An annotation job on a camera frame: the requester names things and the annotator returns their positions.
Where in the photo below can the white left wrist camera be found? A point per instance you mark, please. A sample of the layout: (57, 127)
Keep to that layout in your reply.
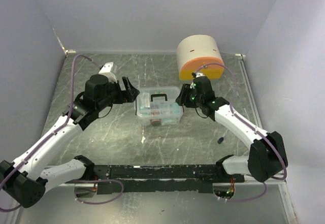
(109, 69)

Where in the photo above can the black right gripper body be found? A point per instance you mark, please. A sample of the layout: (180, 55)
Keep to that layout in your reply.
(196, 99)

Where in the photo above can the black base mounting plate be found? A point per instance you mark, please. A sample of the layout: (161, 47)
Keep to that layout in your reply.
(164, 178)

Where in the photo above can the clear plastic storage box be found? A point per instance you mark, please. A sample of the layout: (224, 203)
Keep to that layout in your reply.
(158, 112)

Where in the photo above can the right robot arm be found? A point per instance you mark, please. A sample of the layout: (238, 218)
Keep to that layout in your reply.
(267, 156)

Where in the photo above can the clear packet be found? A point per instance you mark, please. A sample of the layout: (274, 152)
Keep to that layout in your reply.
(145, 100)

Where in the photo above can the clear compartment tray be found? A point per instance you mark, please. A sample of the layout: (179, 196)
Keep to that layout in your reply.
(159, 105)

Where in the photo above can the round drawer cabinet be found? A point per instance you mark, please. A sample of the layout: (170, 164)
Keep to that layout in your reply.
(199, 52)

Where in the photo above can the amber bottle orange label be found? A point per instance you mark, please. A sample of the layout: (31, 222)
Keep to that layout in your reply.
(156, 122)

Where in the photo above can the small dark blue cap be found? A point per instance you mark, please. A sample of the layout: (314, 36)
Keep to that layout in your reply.
(220, 140)

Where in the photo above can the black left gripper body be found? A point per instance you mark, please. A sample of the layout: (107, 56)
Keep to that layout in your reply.
(115, 94)

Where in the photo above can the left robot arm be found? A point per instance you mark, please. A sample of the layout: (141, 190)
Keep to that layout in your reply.
(26, 179)

